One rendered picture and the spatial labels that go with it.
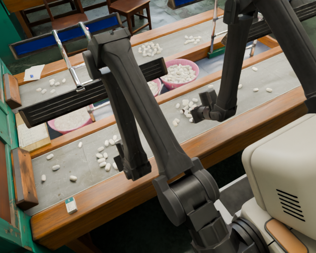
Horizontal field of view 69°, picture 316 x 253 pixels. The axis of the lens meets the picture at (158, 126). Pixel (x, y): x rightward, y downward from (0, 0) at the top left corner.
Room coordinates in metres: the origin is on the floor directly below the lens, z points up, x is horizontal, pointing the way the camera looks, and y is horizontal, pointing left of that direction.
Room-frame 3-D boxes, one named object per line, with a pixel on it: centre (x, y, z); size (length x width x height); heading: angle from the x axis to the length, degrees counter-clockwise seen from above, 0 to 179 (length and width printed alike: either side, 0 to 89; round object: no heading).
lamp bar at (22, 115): (0.77, 0.23, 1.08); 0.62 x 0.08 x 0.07; 112
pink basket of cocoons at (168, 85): (1.23, -0.18, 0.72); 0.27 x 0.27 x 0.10
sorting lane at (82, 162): (0.88, -0.20, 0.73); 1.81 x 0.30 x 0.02; 112
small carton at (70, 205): (0.41, 0.40, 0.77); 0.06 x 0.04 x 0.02; 22
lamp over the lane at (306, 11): (1.13, -0.67, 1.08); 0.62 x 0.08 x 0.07; 112
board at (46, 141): (0.88, 0.69, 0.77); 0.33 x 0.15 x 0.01; 22
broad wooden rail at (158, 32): (1.70, 0.14, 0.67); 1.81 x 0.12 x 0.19; 112
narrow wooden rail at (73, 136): (1.04, -0.13, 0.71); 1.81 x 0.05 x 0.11; 112
